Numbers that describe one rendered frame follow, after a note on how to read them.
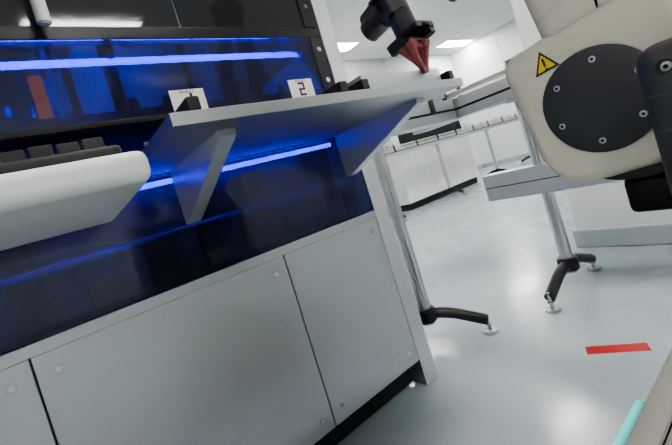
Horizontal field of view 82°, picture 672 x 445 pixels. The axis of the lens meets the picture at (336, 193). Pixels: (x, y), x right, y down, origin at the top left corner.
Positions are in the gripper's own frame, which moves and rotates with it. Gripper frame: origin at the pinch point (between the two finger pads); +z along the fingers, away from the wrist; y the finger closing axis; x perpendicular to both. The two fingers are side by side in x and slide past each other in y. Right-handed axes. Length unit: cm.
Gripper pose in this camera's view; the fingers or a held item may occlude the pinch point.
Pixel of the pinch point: (425, 69)
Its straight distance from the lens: 95.8
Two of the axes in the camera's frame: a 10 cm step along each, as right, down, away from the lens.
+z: 3.9, 9.1, -1.1
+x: -7.6, 2.6, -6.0
